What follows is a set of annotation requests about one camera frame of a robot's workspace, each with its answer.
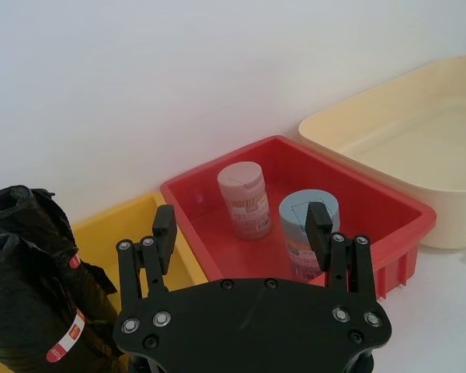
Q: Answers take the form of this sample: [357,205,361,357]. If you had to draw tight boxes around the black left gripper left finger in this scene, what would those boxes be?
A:
[116,204,179,311]

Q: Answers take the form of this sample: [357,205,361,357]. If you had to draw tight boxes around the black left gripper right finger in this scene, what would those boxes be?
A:
[305,200,376,297]

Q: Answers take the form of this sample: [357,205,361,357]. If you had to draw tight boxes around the blue-grey lidded bottle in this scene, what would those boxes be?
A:
[278,189,341,283]

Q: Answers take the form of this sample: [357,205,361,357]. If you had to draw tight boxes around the yellow plastic bin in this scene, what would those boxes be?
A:
[0,190,210,373]

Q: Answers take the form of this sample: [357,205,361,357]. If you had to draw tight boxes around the red plastic bin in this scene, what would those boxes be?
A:
[159,134,438,302]

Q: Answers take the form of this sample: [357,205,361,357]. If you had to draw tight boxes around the pink lidded bottle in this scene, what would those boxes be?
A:
[217,161,273,241]

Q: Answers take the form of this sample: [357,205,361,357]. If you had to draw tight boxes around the cream plastic tub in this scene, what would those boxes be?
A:
[297,53,466,250]

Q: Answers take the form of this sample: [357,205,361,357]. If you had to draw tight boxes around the black garbage bag roll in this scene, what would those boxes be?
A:
[0,184,120,312]
[0,232,133,373]

